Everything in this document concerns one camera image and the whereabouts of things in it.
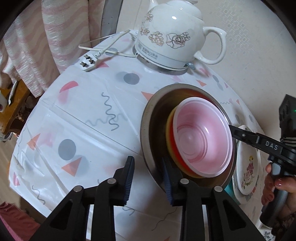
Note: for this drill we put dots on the brown wooden furniture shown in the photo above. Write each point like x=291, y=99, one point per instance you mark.
x=19, y=92

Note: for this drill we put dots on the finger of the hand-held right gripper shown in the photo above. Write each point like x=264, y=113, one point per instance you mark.
x=249, y=138

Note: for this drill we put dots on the grey frame post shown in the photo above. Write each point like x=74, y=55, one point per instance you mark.
x=112, y=14

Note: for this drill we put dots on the person's maroon clothing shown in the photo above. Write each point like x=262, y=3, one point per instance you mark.
x=16, y=222

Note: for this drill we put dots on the white rose print plate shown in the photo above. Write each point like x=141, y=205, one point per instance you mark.
x=248, y=169

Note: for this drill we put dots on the person's right hand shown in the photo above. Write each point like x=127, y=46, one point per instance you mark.
x=268, y=190

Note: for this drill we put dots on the pink red plastic bowl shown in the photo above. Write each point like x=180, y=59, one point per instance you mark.
x=201, y=143

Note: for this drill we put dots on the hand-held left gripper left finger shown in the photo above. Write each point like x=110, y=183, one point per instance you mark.
x=129, y=178

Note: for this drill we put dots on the stainless steel bowl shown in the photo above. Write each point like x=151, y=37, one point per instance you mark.
x=157, y=129

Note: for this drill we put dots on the white ceramic electric kettle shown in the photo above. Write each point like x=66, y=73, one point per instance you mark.
x=171, y=27

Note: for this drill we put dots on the teal plastic plate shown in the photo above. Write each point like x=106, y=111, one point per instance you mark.
x=233, y=194

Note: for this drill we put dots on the white plate patterned rim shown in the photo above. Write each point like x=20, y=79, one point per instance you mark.
x=247, y=198

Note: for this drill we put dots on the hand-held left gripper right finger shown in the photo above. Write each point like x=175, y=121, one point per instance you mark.
x=167, y=183

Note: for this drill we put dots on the yellow plastic bowl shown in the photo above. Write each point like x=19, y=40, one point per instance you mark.
x=168, y=129

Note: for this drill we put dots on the person's right forearm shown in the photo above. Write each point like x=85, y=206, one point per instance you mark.
x=286, y=228

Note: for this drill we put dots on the pink striped curtain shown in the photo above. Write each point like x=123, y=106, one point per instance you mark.
x=57, y=34

